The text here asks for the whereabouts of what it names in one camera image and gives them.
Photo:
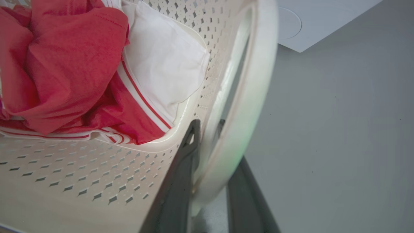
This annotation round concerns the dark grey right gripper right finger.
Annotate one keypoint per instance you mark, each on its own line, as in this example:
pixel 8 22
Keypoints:
pixel 247 200

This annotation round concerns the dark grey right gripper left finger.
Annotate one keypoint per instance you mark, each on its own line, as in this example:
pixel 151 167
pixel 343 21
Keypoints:
pixel 173 194

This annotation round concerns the cream perforated plastic laundry basket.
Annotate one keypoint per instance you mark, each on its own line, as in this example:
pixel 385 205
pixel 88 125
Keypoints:
pixel 97 168

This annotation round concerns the white cloth garment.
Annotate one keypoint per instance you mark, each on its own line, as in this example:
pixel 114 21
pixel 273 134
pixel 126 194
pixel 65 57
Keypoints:
pixel 165 58

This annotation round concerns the red garment with white stripes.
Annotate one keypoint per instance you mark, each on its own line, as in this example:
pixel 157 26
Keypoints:
pixel 64 64

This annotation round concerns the white appliance with round panel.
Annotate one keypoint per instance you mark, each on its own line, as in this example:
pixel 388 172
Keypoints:
pixel 310 22

